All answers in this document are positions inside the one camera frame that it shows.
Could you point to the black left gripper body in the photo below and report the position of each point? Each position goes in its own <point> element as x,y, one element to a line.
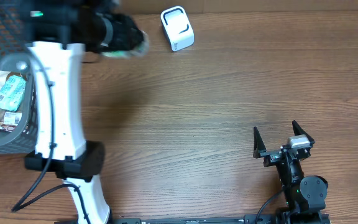
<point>122,37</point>

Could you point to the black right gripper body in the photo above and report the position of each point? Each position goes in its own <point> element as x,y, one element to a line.
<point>279,154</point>

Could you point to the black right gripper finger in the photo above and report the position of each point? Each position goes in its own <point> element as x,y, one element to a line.
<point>299,131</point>
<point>259,146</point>

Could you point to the green lidded jar with tissues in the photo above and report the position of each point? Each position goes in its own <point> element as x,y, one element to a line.
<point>138,51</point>

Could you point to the yellow liquid bottle silver cap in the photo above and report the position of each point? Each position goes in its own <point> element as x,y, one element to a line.
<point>22,66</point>

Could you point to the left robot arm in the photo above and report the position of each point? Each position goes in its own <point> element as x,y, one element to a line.
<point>57,35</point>

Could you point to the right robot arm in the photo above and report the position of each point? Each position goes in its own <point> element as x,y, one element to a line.
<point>305,195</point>

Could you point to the white barcode scanner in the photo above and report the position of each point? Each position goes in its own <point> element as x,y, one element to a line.
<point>177,28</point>

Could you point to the dark grey plastic basket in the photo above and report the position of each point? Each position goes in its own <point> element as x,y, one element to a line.
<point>23,139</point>

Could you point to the teal tissue pack in basket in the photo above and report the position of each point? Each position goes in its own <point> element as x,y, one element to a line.
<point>12,93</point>

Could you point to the brown snack wrapper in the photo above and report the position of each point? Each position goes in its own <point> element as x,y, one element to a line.
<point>9,120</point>

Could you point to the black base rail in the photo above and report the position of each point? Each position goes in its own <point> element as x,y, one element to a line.
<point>247,219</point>

